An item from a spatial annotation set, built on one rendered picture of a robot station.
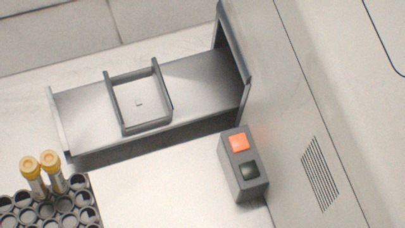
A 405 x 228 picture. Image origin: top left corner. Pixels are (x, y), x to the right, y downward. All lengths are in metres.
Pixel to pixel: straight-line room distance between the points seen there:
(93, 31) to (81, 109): 1.07
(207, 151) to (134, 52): 0.13
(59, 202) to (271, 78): 0.25
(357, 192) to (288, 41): 0.12
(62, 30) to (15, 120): 1.03
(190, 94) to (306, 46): 0.26
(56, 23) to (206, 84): 1.10
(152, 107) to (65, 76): 0.11
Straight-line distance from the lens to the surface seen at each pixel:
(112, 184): 0.77
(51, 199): 0.75
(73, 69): 0.82
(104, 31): 1.82
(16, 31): 1.83
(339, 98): 0.49
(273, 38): 0.58
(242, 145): 0.73
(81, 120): 0.75
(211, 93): 0.76
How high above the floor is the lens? 1.61
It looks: 68 degrees down
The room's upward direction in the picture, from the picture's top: 10 degrees clockwise
